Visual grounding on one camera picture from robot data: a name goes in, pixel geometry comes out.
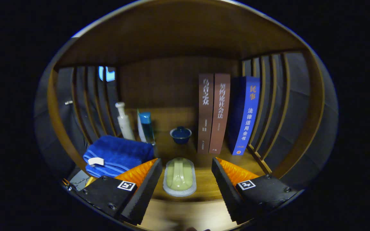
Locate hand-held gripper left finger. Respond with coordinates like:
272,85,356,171
76,158,163,226

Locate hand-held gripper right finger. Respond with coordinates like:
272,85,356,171
211,157,301,225

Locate green scrub brush white sponge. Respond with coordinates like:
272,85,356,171
163,157,197,197

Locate wooden drawer with black knob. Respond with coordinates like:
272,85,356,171
138,199,237,231

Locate wooden cabinet countertop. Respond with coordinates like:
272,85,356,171
85,107,272,202

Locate wooden cabinet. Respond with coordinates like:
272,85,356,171
45,0,325,231

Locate folded blue towel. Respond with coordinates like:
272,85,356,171
83,135,155,178

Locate white tube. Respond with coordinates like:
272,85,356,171
137,109,147,143

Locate blue lidded cup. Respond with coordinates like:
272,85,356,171
170,126,192,144

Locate white pump bottle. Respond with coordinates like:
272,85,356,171
115,102,136,141

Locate blue book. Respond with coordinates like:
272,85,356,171
227,76,261,156

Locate brown book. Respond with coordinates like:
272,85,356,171
209,73,231,155
197,73,215,154

